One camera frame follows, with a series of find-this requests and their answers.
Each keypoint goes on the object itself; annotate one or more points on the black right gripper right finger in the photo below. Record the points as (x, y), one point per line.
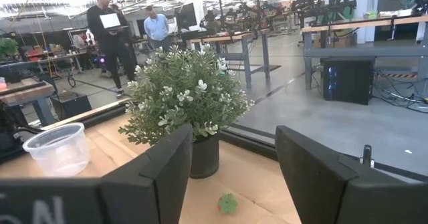
(317, 190)

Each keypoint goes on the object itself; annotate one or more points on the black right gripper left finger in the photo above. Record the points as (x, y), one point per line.
(150, 190)

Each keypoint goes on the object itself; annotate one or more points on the red plastic strawberry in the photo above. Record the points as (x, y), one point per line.
(227, 204)

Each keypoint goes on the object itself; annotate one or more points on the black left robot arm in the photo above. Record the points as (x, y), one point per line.
(8, 127)

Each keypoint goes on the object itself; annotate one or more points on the clear plastic tupperware container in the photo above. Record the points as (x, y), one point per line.
(57, 157)

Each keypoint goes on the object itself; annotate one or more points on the white paper scrap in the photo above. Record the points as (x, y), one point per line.
(408, 151)

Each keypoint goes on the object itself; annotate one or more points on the artificial plant in black pot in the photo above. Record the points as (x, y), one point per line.
(184, 93)

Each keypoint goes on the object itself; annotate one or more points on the black computer tower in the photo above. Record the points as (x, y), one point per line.
(351, 83)

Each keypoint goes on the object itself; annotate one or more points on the black box under workbench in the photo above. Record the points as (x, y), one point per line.
(72, 105)

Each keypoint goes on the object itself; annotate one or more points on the long wood top workbench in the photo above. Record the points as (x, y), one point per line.
(351, 51)

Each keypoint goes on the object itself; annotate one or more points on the wood top grey workbench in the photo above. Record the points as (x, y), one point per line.
(245, 67)

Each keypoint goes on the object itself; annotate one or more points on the person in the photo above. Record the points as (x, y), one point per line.
(112, 50)
(156, 28)
(114, 7)

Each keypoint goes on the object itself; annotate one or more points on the dark wood top workbench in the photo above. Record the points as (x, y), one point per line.
(26, 95)

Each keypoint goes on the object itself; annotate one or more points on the open white laptop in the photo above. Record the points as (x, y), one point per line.
(109, 20)

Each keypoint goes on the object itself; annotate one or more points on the black background monitor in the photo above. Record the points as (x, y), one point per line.
(185, 16)

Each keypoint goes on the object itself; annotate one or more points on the green background plant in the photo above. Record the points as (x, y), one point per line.
(7, 48)

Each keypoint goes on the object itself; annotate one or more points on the black frame bracket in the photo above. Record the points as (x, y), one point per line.
(367, 152)

